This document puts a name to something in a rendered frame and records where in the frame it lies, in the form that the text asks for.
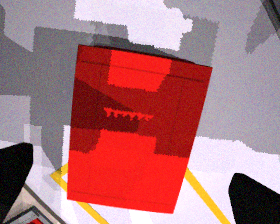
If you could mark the yellow flat bar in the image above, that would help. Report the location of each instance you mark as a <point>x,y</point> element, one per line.
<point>59,173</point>

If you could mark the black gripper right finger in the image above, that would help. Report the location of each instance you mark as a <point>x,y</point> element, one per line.
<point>252,202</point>

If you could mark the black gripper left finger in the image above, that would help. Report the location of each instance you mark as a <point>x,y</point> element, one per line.
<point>15,164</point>

